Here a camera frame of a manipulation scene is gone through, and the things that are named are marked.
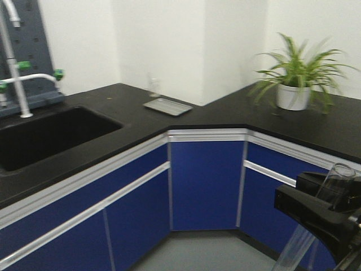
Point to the grey metal tray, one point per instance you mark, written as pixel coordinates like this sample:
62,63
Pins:
167,106

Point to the clear glass beaker on counter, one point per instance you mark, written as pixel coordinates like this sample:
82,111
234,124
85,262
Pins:
153,86

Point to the white plant pot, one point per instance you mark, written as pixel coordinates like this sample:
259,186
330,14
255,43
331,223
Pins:
292,98

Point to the blue lab cabinet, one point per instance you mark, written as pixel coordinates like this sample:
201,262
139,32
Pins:
110,215

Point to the black lab sink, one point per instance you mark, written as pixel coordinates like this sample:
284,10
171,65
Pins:
34,140

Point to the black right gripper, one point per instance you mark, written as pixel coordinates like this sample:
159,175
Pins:
328,206

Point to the white lab faucet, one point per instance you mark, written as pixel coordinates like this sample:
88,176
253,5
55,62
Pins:
17,79

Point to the green potted plant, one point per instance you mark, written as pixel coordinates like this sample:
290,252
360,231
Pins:
316,69

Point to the tall clear test tube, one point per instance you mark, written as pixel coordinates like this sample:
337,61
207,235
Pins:
301,240

